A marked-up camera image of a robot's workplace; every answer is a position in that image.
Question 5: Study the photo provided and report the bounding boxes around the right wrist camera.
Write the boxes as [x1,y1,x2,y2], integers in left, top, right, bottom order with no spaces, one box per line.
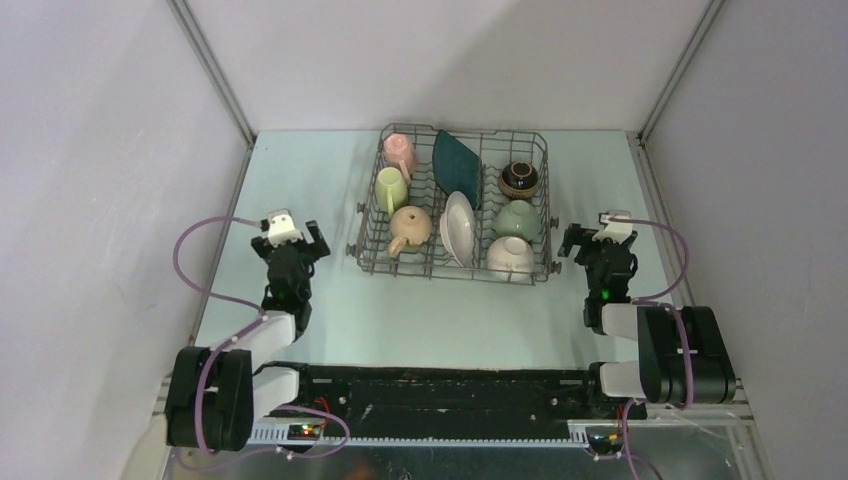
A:
[592,209,633,244]

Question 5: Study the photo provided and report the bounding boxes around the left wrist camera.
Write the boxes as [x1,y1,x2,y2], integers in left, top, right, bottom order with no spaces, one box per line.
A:
[260,208,304,247]

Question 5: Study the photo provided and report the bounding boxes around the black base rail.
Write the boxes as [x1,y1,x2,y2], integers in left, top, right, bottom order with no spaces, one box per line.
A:
[288,362,647,442]

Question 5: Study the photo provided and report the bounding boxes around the small white bowl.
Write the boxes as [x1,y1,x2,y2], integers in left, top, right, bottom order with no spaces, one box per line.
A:
[486,236,534,282]

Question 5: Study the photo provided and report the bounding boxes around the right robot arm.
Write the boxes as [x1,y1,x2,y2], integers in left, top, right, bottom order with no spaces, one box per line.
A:
[558,223,737,418]

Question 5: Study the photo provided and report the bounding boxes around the white ceramic plate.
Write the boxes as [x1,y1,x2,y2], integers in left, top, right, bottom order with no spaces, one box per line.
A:
[439,191,476,268]

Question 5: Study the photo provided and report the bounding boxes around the light green ceramic mug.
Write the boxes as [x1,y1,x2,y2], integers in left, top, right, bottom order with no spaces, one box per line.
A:
[374,167,408,216]

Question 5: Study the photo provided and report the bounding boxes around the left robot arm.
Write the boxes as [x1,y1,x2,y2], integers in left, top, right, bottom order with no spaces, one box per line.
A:
[164,211,331,453]

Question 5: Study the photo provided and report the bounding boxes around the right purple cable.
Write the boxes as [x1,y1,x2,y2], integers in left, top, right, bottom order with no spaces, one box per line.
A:
[592,215,697,480]

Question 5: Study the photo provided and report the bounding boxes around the brown patterned bowl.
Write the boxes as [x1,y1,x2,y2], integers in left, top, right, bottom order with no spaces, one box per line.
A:
[498,161,540,200]

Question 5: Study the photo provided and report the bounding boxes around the green glazed bowl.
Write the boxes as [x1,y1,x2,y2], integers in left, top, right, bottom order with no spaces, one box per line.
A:
[493,200,542,242]

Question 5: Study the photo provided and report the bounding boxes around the teal square plate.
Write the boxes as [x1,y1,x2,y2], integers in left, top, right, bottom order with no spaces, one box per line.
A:
[432,130,483,210]

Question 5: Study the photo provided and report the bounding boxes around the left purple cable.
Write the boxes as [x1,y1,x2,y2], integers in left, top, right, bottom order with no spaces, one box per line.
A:
[172,215,352,472]

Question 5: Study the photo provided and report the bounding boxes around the purple cable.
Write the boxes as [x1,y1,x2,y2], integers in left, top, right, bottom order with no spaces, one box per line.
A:
[592,215,697,480]
[172,215,352,472]

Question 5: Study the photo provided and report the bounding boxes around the pink ceramic mug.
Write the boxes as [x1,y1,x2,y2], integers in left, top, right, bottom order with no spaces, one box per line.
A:
[382,133,419,184]

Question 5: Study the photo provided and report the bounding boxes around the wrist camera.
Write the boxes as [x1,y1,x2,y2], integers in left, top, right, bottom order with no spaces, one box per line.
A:
[592,209,633,244]
[260,208,304,247]

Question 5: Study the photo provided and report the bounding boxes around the grey wire dish rack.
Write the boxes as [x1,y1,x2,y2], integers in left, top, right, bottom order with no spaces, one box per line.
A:
[346,123,562,285]

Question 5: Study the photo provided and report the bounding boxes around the tan ceramic mug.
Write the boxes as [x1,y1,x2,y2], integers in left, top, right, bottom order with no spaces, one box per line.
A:
[387,205,432,258]

